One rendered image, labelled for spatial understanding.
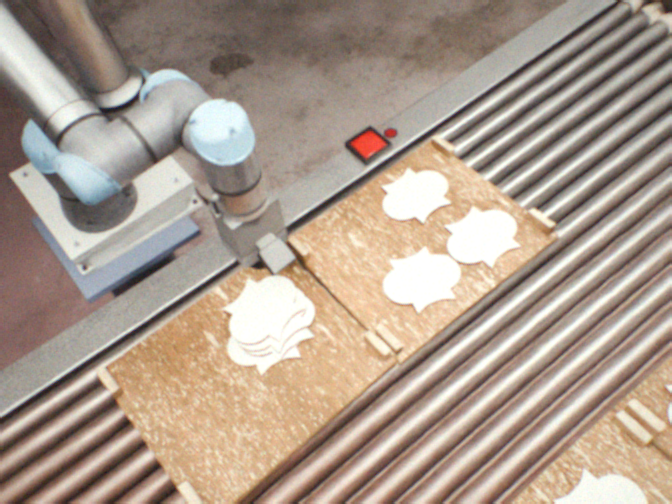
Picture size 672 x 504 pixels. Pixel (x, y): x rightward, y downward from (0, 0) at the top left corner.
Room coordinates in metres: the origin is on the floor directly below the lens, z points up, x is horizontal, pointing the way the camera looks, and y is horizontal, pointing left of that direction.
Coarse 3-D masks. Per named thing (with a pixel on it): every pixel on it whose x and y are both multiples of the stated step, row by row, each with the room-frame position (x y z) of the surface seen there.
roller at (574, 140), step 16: (640, 80) 1.12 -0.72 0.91; (656, 80) 1.11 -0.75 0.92; (624, 96) 1.08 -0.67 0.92; (640, 96) 1.07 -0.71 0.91; (608, 112) 1.04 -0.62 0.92; (624, 112) 1.04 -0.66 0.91; (576, 128) 1.01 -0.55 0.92; (592, 128) 1.00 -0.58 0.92; (560, 144) 0.97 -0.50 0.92; (576, 144) 0.97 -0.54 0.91; (544, 160) 0.93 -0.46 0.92; (560, 160) 0.94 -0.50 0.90; (512, 176) 0.90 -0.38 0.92; (528, 176) 0.90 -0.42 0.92; (512, 192) 0.86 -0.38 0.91; (144, 448) 0.42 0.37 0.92; (128, 464) 0.40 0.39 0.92; (144, 464) 0.40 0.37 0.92; (160, 464) 0.40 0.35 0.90; (112, 480) 0.38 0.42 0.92; (128, 480) 0.38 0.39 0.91; (80, 496) 0.36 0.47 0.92; (96, 496) 0.36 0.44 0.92; (112, 496) 0.36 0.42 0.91
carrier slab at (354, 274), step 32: (416, 160) 0.96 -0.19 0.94; (448, 160) 0.95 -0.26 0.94; (384, 192) 0.89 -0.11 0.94; (448, 192) 0.87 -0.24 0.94; (480, 192) 0.86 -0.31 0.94; (320, 224) 0.83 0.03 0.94; (352, 224) 0.82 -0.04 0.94; (384, 224) 0.81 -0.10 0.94; (416, 224) 0.80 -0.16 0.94; (448, 224) 0.79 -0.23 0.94; (320, 256) 0.75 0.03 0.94; (352, 256) 0.74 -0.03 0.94; (384, 256) 0.73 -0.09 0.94; (448, 256) 0.71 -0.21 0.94; (512, 256) 0.69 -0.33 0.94; (352, 288) 0.67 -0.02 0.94; (480, 288) 0.63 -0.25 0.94; (384, 320) 0.59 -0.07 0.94; (416, 320) 0.58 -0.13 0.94; (448, 320) 0.57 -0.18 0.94; (416, 352) 0.52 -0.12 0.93
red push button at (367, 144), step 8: (360, 136) 1.06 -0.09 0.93; (368, 136) 1.06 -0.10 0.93; (376, 136) 1.06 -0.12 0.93; (352, 144) 1.04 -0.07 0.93; (360, 144) 1.04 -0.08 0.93; (368, 144) 1.04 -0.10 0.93; (376, 144) 1.03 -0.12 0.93; (384, 144) 1.03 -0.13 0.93; (360, 152) 1.02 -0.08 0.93; (368, 152) 1.01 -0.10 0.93
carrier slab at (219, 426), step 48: (240, 288) 0.70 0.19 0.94; (192, 336) 0.61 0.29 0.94; (336, 336) 0.57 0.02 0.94; (144, 384) 0.53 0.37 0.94; (192, 384) 0.52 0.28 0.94; (240, 384) 0.50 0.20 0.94; (288, 384) 0.49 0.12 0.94; (336, 384) 0.48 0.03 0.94; (144, 432) 0.44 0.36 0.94; (192, 432) 0.43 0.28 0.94; (240, 432) 0.42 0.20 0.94; (288, 432) 0.41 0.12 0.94; (192, 480) 0.35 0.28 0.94; (240, 480) 0.34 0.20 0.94
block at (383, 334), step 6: (378, 324) 0.57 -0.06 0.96; (378, 330) 0.56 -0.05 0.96; (384, 330) 0.56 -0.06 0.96; (378, 336) 0.56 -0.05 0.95; (384, 336) 0.55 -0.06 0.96; (390, 336) 0.54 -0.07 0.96; (384, 342) 0.54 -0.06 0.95; (390, 342) 0.53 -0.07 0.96; (396, 342) 0.53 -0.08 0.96; (390, 348) 0.53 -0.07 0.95; (396, 348) 0.52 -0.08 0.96; (396, 354) 0.52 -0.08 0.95
